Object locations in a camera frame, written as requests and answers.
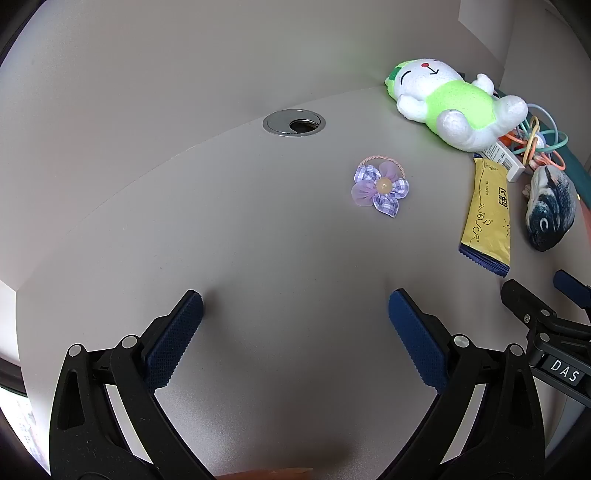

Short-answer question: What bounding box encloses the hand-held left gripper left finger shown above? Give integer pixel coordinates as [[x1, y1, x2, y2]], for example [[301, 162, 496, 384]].
[[48, 289, 218, 480]]

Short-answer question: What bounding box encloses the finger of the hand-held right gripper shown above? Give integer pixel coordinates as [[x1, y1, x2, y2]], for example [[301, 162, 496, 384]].
[[501, 279, 559, 329], [553, 270, 591, 320]]

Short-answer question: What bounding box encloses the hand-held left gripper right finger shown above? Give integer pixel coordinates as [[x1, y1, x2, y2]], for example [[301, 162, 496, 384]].
[[379, 288, 548, 480]]

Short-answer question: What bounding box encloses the dark fish plush toy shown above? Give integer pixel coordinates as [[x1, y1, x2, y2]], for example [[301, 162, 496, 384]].
[[524, 165, 578, 252]]

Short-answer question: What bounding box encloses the bunch of colourful hair ties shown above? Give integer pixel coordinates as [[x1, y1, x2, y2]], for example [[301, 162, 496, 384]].
[[501, 102, 568, 169]]

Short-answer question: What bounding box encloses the white and green plush toy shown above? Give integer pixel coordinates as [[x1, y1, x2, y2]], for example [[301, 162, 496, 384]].
[[385, 58, 528, 153]]

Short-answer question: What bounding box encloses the yellow snack packet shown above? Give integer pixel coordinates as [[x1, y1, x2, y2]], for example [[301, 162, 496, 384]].
[[458, 157, 513, 278]]

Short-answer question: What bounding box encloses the small white barcode box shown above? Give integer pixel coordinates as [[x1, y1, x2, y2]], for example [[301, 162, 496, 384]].
[[475, 141, 527, 182]]

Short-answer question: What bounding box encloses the dark teal strap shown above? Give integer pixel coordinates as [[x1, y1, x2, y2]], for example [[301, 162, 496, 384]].
[[564, 151, 591, 205]]

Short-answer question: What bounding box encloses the purple flower hair tie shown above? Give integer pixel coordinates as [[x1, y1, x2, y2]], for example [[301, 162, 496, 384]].
[[352, 156, 410, 219]]

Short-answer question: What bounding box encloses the silver desk cable grommet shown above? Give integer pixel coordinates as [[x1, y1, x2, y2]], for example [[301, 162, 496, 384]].
[[262, 109, 327, 137]]

